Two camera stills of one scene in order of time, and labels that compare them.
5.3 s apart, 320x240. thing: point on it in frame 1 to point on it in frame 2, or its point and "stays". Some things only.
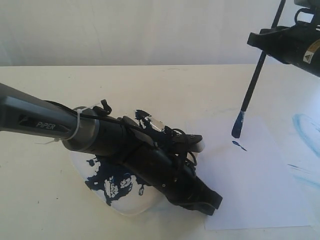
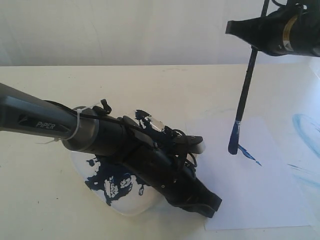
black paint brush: (238, 124) to (233, 140)
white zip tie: (79, 112) stays
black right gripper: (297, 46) to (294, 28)
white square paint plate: (112, 187) stays
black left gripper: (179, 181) stays
